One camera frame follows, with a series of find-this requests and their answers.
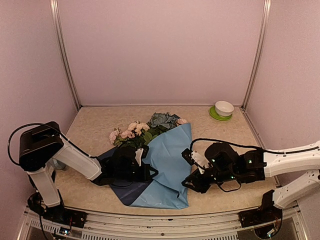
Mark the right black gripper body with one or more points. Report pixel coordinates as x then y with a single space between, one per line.
223 176

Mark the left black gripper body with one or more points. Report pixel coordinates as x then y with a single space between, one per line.
121 174

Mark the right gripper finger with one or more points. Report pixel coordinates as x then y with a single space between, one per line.
189 183
192 178

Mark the small pink rose stem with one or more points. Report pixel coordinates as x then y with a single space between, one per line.
118 137

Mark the blue wrapping paper sheet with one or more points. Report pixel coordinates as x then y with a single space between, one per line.
164 191

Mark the pink fake rose stem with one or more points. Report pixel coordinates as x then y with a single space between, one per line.
137 128

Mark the pink fake peony stem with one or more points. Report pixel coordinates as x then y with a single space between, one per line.
181 121

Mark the blue fake hydrangea flower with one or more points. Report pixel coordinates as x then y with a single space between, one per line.
165 120

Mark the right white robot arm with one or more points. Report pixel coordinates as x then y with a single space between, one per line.
263 164

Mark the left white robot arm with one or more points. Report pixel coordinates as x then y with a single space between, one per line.
43 143

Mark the white ceramic bowl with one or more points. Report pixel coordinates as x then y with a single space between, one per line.
224 108

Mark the blue paper cup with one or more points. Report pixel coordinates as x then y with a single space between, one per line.
58 165

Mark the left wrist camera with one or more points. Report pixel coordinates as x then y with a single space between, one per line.
141 153

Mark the aluminium front frame rail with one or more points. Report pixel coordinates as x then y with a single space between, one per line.
116 226

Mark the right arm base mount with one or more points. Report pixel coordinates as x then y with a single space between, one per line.
266 212

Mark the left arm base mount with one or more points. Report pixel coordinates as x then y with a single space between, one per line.
57 214

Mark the right aluminium corner post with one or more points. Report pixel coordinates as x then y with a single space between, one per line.
258 53

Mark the aluminium corner post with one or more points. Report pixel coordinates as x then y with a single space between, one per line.
258 53
54 6

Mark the left aluminium corner post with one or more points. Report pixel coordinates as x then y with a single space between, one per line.
54 6

